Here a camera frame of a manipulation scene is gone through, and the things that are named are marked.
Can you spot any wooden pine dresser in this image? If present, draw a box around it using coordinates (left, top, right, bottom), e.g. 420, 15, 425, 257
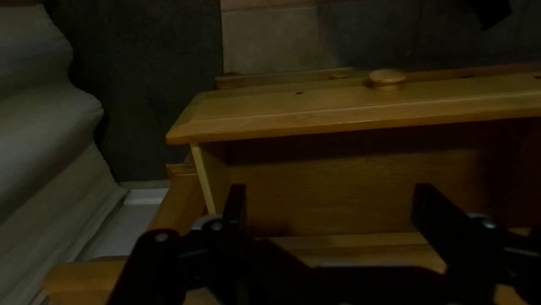
45, 161, 541, 305

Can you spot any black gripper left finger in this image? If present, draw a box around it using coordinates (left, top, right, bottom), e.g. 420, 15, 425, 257
107, 183, 256, 305

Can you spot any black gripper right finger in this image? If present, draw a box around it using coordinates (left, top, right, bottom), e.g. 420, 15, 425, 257
411, 183, 541, 305

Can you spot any wooden dresser drawer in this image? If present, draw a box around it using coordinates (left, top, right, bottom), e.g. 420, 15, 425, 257
166, 66, 541, 239

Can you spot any dark floor mat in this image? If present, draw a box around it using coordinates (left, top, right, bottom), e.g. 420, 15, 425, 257
45, 0, 227, 183

